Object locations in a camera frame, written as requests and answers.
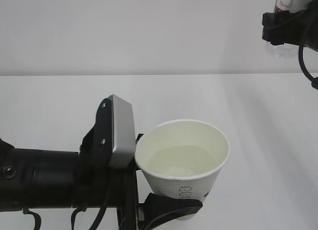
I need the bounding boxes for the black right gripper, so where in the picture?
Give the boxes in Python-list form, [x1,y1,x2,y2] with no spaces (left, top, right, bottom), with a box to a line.
[262,0,318,46]

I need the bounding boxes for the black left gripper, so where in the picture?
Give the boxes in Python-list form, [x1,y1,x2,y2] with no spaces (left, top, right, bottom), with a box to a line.
[72,127,204,230]

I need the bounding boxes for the clear Nongfu Spring water bottle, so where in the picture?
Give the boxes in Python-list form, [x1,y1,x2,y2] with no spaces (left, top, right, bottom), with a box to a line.
[265,0,312,59]

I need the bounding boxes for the white Coffee Star paper cup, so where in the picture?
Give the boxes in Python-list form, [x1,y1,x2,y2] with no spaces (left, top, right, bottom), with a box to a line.
[135,119,231,221]

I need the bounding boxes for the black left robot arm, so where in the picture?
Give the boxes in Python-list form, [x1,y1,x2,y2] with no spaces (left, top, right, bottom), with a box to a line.
[0,134,203,230]

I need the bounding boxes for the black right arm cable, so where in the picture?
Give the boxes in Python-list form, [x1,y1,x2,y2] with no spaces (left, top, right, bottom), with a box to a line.
[298,42,318,90]

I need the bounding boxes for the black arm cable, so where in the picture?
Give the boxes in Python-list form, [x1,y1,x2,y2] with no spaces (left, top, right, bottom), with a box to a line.
[22,180,112,230]
[298,42,318,90]

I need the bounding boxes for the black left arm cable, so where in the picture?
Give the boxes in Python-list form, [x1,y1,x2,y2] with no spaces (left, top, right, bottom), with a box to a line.
[22,180,112,230]

